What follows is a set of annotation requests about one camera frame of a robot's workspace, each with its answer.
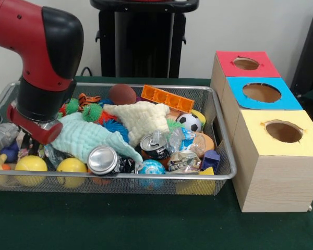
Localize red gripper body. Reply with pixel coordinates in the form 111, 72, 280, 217
7, 103, 63, 145

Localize colourful wrapper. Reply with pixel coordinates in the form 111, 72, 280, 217
17, 135, 45, 159

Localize mint knitted cloth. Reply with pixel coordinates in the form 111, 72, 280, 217
51, 112, 144, 167

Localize wooden box with three holes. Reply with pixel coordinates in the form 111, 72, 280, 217
210, 50, 313, 213

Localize silver toy robot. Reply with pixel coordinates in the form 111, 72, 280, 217
0, 122, 20, 151

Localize silver drink can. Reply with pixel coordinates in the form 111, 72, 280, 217
87, 145, 120, 176

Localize brown toy football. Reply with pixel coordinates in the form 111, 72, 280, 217
109, 83, 137, 105

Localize cream knitted cloth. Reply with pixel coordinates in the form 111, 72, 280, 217
103, 101, 171, 146

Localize orange ice cube tray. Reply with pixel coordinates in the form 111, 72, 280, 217
140, 84, 196, 114

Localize black and white soccer ball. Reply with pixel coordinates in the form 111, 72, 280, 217
176, 113, 203, 132

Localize tan round sponge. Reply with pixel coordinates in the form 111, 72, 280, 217
195, 132, 215, 157

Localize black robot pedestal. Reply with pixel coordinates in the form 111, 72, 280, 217
90, 0, 200, 78

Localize wire mesh bin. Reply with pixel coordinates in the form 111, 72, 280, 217
0, 80, 237, 196

